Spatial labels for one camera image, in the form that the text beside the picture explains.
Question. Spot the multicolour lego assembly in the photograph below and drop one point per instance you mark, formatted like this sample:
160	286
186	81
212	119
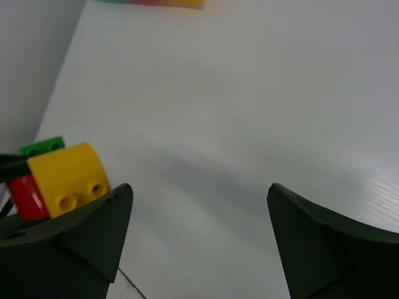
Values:
47	179

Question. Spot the yellow plastic bin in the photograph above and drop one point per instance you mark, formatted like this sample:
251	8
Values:
189	4

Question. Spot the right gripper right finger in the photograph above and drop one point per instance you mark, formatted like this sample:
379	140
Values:
327	255

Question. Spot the red plastic bin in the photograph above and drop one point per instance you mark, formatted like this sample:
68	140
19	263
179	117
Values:
145	2

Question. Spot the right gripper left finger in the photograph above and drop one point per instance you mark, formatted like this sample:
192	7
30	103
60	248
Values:
75	255

